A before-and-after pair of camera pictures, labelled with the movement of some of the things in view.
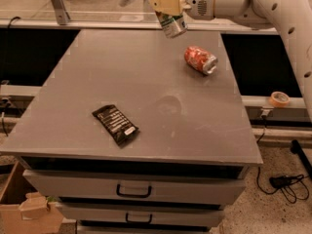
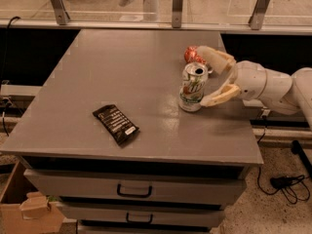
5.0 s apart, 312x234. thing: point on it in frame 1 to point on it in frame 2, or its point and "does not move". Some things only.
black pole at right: [296, 149] does not move
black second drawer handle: [139, 221] does not move
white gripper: [200, 4] to [251, 79]
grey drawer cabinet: [135, 132] does not move
